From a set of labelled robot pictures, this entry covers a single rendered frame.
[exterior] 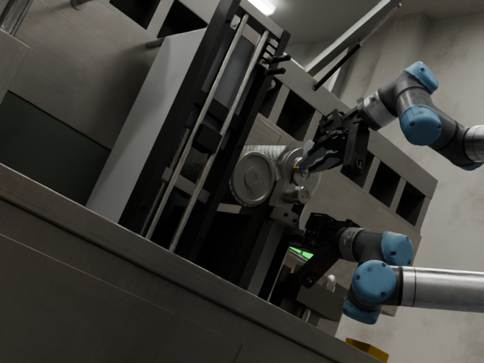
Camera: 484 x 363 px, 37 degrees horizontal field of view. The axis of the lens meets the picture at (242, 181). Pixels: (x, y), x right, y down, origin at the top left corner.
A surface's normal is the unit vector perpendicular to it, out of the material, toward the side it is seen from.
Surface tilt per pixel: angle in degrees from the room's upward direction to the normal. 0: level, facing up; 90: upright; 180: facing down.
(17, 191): 90
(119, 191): 90
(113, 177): 90
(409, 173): 90
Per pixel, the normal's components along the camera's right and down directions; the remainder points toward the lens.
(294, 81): 0.61, 0.04
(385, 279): -0.09, -0.29
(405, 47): -0.71, -0.44
